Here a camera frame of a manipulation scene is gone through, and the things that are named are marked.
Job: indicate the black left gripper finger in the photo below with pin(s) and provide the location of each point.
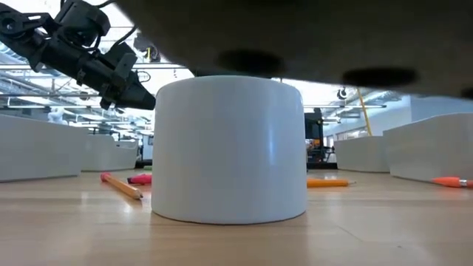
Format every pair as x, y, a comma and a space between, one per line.
138, 98

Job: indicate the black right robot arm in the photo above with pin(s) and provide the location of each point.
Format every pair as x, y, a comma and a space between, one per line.
295, 37

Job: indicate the white robot figure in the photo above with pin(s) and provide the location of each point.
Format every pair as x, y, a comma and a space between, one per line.
57, 116

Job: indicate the red marker pen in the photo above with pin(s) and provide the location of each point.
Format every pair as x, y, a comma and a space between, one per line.
140, 179

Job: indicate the grey plastic bin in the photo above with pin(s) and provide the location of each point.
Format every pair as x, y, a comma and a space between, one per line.
37, 147
360, 155
432, 147

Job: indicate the black equipment rack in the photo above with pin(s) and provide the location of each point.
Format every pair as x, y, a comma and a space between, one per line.
314, 136

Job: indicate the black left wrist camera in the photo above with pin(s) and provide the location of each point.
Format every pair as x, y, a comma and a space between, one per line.
83, 22

